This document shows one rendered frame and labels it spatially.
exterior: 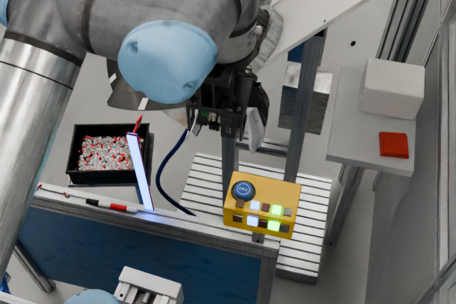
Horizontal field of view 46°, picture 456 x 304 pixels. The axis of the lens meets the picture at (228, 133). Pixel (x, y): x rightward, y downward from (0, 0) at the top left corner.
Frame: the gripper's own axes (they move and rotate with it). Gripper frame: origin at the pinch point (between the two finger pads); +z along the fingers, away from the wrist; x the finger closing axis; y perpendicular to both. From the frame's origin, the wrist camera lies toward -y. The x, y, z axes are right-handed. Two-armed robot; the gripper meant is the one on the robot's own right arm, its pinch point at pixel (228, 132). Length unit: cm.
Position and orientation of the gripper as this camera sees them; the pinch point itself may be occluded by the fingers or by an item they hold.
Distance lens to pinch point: 79.7
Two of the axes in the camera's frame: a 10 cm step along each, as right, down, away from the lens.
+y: -2.4, 7.8, -5.8
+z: 0.0, 6.0, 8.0
